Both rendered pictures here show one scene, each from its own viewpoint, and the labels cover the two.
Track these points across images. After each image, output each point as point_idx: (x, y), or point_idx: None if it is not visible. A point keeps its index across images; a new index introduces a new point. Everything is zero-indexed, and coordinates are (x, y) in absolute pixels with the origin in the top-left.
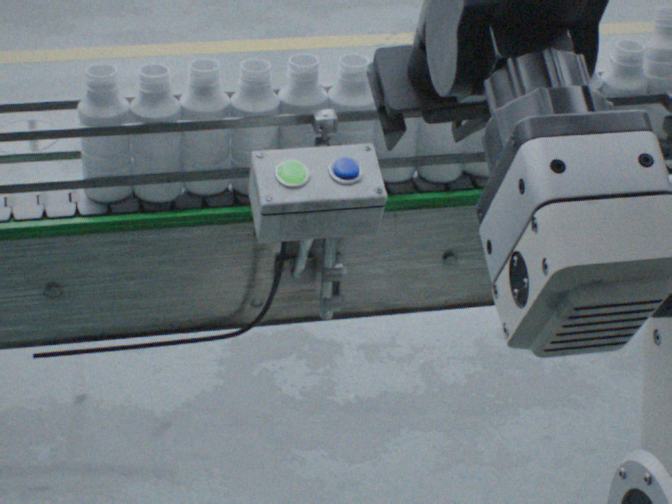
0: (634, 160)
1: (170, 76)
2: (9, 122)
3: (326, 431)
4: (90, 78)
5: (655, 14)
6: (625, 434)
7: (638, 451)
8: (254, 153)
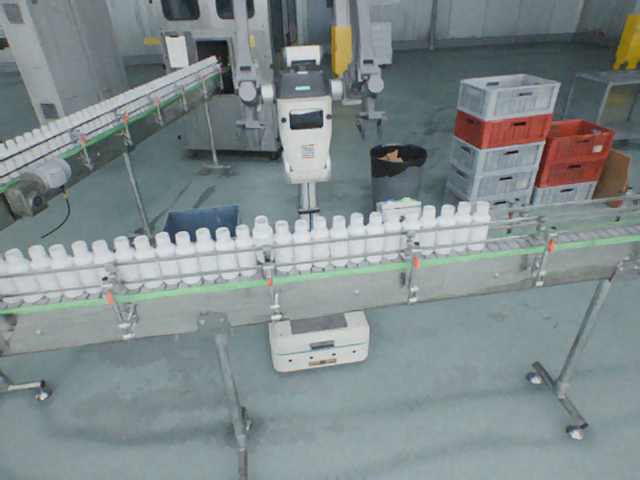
0: None
1: (458, 206)
2: None
3: None
4: (485, 203)
5: (267, 222)
6: None
7: (328, 155)
8: (419, 201)
